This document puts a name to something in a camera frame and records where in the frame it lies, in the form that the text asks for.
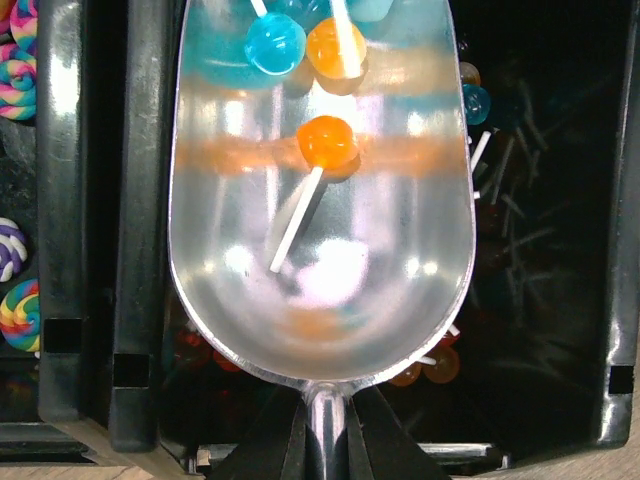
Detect black bin swirl lollipops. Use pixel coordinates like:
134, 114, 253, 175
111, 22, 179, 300
1, 1, 127, 466

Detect black bin round lollipops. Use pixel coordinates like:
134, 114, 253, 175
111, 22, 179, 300
108, 1, 639, 478

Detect yellow round lollipop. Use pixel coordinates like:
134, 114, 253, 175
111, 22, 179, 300
306, 1, 367, 80

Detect blue round lollipop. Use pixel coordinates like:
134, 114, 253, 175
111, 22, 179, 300
244, 0, 306, 76

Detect orange round lollipop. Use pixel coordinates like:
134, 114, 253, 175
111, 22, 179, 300
269, 116, 358, 273

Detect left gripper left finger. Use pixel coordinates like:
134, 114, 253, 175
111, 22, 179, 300
207, 387, 307, 480

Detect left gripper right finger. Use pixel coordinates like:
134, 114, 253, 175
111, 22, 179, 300
347, 387, 449, 480

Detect metal scoop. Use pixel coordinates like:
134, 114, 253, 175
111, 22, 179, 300
168, 1, 476, 479

